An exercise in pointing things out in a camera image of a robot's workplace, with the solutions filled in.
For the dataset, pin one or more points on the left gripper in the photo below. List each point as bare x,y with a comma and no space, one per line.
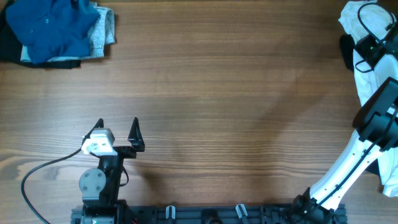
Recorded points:
136,142

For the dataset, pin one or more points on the white t-shirt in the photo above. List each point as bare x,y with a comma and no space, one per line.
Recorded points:
366,80

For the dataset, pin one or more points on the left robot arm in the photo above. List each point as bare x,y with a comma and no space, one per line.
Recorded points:
100,186

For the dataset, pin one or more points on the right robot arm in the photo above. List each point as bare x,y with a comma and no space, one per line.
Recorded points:
320,203

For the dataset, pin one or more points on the black garment at right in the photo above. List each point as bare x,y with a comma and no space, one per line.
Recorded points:
346,45

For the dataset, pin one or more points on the light grey folded garment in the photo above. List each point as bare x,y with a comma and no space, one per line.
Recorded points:
101,34

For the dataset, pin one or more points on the blue button shirt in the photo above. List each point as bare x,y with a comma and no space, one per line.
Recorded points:
52,28

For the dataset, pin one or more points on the black garment under pile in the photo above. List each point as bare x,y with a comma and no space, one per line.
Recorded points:
11,48

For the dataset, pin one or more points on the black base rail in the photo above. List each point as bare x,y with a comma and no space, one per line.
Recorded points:
266,214

